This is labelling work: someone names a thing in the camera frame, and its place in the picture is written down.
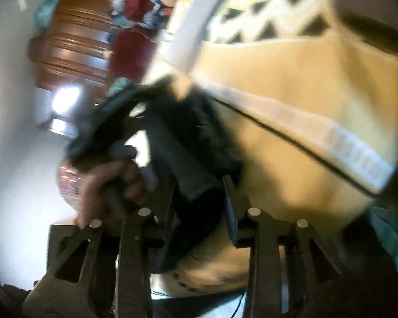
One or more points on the teal cloth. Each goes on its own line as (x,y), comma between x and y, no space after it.
(396,238)

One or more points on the yellow patterned bed sheet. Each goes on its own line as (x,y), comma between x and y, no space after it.
(301,89)

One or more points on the person's left hand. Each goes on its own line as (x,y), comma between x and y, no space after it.
(99,185)

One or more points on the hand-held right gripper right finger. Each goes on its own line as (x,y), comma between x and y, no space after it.
(230,212)

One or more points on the teal bag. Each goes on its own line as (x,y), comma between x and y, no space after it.
(48,8)

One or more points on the pile of red clothes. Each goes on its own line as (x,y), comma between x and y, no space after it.
(132,16)

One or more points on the dark pants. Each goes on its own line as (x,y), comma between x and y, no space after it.
(192,139)

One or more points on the wooden wardrobe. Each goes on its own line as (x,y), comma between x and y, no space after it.
(69,46)

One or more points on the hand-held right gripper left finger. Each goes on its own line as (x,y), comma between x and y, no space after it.
(132,238)

